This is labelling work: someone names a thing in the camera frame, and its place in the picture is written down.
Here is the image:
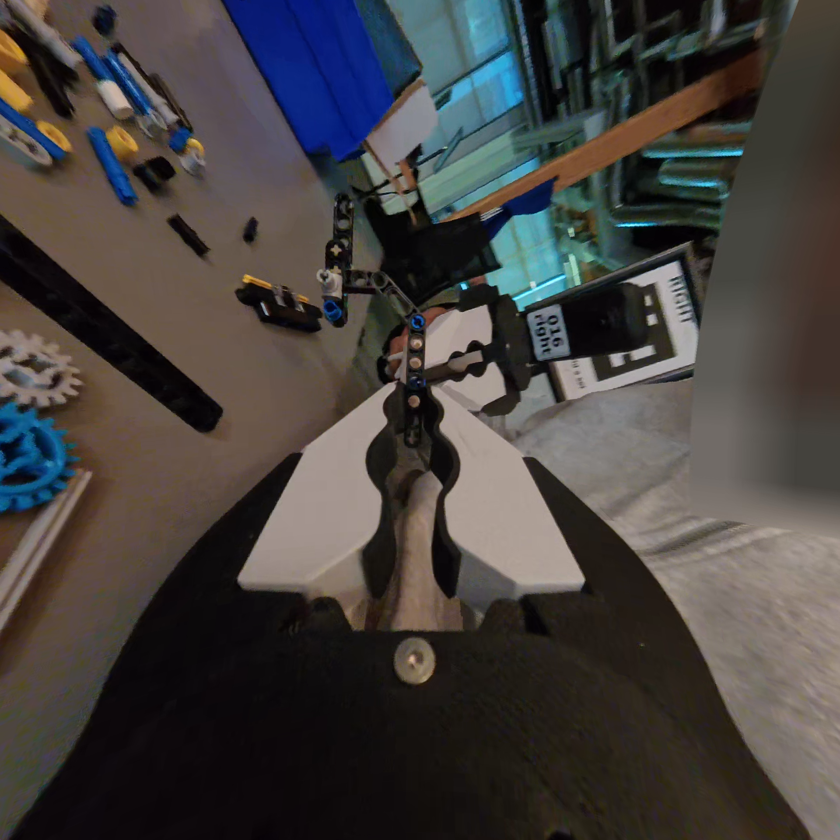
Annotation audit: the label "framed black white sign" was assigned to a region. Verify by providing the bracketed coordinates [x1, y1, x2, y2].
[524, 244, 702, 403]

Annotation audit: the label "blue storage box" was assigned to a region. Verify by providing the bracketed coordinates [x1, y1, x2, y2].
[222, 0, 424, 163]

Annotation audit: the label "short blue lego axle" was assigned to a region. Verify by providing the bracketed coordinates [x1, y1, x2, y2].
[71, 36, 118, 85]

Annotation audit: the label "grey black lego axle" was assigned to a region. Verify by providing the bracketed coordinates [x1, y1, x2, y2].
[115, 42, 193, 135]

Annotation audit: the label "long blue lego axle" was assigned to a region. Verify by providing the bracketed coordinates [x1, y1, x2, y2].
[104, 51, 156, 118]

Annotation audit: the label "ridged blue lego axle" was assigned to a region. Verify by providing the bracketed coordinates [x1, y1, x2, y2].
[87, 126, 139, 207]

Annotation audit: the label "wooden ceiling beam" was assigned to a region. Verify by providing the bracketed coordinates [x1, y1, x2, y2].
[453, 49, 765, 221]

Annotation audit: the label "black lego connector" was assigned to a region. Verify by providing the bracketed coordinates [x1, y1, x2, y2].
[167, 214, 211, 257]

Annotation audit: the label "black yellow lego subassembly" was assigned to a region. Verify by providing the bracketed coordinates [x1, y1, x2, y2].
[235, 273, 324, 333]

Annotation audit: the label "white lego bush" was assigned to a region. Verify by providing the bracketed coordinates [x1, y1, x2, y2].
[96, 79, 135, 121]

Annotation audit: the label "blue lego gear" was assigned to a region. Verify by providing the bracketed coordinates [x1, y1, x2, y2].
[0, 402, 81, 514]

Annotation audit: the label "metal ceiling pipes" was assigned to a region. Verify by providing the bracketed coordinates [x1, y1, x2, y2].
[512, 0, 756, 231]

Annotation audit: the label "grey zip hoodie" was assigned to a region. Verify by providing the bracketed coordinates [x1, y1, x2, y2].
[505, 381, 840, 840]

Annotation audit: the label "long black lego beam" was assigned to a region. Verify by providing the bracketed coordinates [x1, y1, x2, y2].
[0, 213, 224, 434]

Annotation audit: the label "white instruction booklet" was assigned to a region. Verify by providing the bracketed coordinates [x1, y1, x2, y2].
[0, 469, 94, 634]

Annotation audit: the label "grey lego gear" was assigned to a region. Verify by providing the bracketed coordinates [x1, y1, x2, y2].
[0, 330, 84, 409]

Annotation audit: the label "grey blue yellow lego beam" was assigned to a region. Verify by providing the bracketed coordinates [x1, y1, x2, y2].
[0, 97, 72, 169]

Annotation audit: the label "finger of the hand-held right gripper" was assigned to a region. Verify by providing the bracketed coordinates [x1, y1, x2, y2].
[433, 366, 521, 429]
[425, 307, 503, 361]

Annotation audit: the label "black lego beam assembly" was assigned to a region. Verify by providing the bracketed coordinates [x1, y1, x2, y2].
[317, 192, 437, 448]

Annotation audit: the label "black curved lego piece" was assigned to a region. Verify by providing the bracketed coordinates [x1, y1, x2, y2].
[133, 157, 177, 193]

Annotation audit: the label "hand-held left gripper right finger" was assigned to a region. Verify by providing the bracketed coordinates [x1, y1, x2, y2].
[423, 386, 585, 599]

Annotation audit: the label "blue cloth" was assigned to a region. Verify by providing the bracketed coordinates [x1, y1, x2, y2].
[482, 176, 559, 240]

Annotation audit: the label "person's right hand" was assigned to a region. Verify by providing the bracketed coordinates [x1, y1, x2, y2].
[382, 325, 422, 383]

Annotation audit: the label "white board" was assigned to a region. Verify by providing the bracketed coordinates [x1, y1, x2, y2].
[363, 79, 439, 173]

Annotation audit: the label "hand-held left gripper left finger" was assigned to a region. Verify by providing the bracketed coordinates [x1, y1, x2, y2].
[238, 386, 403, 599]

